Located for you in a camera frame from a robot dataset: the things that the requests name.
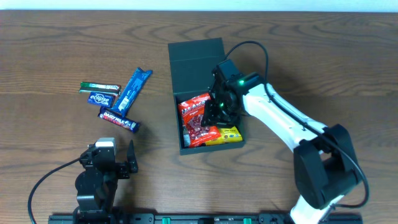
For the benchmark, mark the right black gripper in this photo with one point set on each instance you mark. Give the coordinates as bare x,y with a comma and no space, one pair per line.
216,115

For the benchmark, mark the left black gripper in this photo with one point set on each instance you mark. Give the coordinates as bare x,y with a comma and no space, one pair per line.
124,169

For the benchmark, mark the red candy bag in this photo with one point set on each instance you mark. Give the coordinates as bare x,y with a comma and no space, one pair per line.
192,112

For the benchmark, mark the yellow snack bag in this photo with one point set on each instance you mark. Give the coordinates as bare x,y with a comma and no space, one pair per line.
228,135

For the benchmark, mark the black box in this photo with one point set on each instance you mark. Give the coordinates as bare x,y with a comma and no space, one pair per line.
191,63

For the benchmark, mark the blue cookie pack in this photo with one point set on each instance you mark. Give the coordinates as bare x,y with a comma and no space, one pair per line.
131,91

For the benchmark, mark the black snack packet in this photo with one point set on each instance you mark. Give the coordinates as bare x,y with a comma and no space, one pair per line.
186,138

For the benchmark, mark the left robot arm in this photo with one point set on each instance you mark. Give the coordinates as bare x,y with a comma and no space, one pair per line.
97,184

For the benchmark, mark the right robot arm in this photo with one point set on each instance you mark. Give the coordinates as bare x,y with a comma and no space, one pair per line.
325,165

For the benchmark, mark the dairy milk chocolate bar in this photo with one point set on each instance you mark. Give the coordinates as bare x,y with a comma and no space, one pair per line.
118,120

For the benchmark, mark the blue eclipse mints box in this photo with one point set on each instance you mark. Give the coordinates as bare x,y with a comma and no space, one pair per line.
101,99

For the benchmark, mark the green white candy bar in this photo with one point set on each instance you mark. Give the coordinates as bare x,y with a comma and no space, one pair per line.
100,88

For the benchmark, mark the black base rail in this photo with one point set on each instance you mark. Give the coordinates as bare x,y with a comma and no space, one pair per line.
148,218

